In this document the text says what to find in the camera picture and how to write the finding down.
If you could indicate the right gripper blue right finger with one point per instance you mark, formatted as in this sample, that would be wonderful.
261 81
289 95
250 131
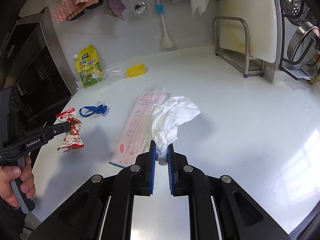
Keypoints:
219 208

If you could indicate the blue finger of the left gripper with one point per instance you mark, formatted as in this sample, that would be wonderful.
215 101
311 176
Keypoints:
57 129

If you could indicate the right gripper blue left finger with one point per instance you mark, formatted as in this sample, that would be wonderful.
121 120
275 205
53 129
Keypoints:
102 207

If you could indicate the red white snack wrapper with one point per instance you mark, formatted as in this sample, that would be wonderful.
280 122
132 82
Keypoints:
72 140

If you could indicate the clear plastic container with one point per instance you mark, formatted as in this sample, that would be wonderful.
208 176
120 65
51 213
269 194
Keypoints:
111 76

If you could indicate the pink toothbrush package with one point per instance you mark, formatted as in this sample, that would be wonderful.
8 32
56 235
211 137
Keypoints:
132 140

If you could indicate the yellow plastic lid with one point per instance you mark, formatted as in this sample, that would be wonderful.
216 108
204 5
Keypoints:
136 71

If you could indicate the white tissue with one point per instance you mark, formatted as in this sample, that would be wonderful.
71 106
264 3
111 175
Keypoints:
163 122

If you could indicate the yellow green seasoning pouch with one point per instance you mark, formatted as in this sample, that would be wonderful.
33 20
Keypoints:
88 67

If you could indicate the black built-in oven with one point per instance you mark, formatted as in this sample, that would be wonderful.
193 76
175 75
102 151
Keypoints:
33 64

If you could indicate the pink wavy dishcloth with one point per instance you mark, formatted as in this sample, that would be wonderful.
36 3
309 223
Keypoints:
70 8

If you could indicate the purple grey hanging cloth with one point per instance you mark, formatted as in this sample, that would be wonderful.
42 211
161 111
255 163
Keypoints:
115 8

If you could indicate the blue white bottle brush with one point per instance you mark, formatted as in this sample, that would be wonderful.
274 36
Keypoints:
166 40

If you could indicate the hanging steel ladle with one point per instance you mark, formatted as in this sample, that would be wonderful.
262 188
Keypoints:
141 7

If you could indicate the steel cutting board rack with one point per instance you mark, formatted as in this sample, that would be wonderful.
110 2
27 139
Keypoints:
246 64

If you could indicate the black lid rack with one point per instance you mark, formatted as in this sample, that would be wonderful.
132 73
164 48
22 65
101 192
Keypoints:
297 74

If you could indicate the round steel steamer plate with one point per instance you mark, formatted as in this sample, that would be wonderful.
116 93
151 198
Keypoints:
298 12

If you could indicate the white cutting board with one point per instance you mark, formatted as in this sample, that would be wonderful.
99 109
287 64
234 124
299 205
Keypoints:
261 19

